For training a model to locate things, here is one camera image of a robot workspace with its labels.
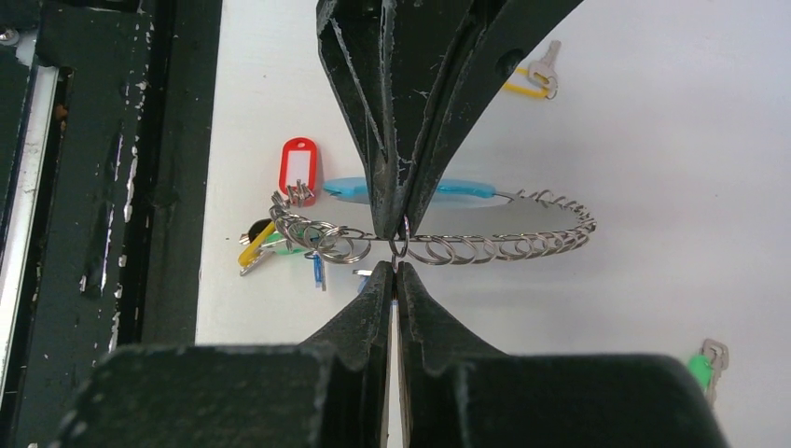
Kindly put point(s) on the red tagged key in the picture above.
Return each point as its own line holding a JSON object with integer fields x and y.
{"x": 298, "y": 170}

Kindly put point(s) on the key with yellow tag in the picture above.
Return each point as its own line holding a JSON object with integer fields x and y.
{"x": 540, "y": 74}

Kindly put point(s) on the key with green tag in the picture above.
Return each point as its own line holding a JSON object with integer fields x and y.
{"x": 707, "y": 366}

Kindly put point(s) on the green tagged key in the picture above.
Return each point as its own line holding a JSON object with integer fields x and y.
{"x": 277, "y": 244}

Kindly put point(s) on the key with blue tag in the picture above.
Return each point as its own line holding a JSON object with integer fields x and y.
{"x": 364, "y": 281}

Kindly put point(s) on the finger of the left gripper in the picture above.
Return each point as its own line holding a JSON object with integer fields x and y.
{"x": 503, "y": 33}
{"x": 349, "y": 37}

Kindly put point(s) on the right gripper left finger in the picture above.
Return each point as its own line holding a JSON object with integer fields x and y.
{"x": 330, "y": 390}

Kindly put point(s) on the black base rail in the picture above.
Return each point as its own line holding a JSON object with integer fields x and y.
{"x": 111, "y": 256}

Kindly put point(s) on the metal key organiser with rings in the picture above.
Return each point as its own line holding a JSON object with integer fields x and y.
{"x": 466, "y": 223}

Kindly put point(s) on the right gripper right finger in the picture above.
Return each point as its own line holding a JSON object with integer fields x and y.
{"x": 460, "y": 391}

